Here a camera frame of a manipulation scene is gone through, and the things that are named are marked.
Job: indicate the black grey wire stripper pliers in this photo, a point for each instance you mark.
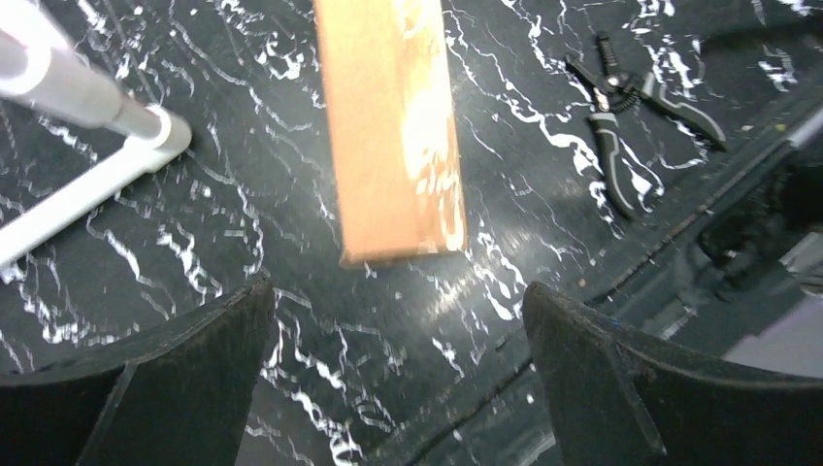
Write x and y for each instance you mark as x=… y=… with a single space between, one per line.
x=615 y=90

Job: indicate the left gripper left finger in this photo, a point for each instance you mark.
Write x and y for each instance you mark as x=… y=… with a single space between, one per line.
x=178 y=393

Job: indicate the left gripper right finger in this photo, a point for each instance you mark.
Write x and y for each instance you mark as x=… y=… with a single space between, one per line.
x=619 y=396

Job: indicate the brown cardboard express box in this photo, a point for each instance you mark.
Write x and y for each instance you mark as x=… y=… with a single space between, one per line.
x=392 y=128

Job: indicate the white PVC pipe frame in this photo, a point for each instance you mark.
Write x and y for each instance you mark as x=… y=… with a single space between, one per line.
x=41 y=71

